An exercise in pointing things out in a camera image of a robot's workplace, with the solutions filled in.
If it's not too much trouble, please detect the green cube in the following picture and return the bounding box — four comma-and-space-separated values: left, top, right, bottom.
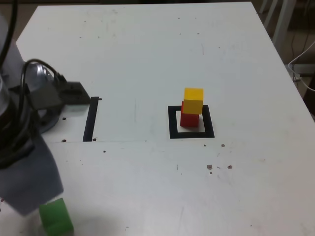
39, 198, 74, 236

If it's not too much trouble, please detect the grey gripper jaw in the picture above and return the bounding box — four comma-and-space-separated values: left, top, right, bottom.
0, 136, 64, 217

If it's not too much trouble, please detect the white cable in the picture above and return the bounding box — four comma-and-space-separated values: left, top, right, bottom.
287, 40, 315, 92

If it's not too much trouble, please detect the red cube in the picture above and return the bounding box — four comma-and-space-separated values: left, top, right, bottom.
180, 100, 199, 128

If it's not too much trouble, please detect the yellow cube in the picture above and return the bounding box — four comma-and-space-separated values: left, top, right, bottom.
183, 88, 204, 115

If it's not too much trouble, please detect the black tape strip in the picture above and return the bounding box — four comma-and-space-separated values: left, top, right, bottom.
82, 96, 99, 143

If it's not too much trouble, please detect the black tape square outline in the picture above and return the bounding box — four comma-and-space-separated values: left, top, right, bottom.
168, 105, 215, 139

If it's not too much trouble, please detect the grey gripper-mounted camera box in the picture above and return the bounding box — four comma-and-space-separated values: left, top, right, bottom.
29, 81, 91, 109

